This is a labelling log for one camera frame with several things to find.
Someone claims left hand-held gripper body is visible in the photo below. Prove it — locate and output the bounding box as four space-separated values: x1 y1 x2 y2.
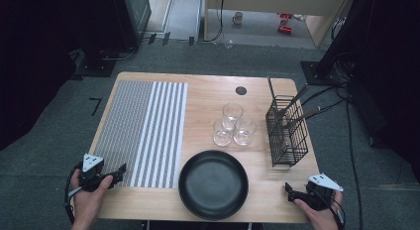
77 153 115 193

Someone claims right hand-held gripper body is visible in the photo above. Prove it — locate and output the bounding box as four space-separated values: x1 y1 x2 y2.
304 172 345 212

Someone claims black wire cutlery basket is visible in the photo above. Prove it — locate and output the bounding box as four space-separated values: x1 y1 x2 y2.
264 76 310 168

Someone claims black plate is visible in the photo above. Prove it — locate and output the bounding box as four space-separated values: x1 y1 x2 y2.
177 150 250 222

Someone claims clear drinking glass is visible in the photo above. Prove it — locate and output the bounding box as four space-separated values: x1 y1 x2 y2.
233 117 258 147
212 118 234 148
222 102 245 131

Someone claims person's right hand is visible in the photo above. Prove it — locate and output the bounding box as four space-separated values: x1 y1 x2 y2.
292 190 345 230

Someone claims person's left hand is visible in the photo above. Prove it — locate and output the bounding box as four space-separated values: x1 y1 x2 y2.
69 168 114 225

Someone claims grey striped placemat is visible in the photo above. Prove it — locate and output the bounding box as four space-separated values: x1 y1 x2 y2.
93 79 189 189

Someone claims black stand base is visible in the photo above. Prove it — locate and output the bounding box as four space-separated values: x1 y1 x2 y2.
72 49 117 78
300 59 338 86

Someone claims black curtain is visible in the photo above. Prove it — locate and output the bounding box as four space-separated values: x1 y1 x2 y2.
346 0 420 181
0 0 127 152

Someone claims dark metal cabinet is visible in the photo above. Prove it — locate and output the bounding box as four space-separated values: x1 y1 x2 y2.
123 0 153 50

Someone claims beige mug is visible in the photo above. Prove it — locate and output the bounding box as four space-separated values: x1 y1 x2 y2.
232 11 245 26

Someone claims beige wooden cabinet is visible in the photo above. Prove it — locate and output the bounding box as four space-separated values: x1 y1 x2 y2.
203 0 356 49

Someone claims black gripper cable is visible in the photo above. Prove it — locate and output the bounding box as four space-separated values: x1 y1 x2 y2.
63 163 84 225
329 199 347 230

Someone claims long black floor cable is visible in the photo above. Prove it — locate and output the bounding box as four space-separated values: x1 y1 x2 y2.
343 90 365 230

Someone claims grey-handled utensil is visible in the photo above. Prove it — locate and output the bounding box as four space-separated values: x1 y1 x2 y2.
286 105 322 129
278 85 310 120

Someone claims grey cable loop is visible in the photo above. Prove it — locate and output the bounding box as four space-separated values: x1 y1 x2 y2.
98 46 138 61

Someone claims white cable bundle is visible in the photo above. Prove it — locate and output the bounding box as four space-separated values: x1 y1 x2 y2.
331 16 347 40

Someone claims black hanging cable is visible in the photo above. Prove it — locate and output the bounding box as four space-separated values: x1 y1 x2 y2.
202 0 226 44

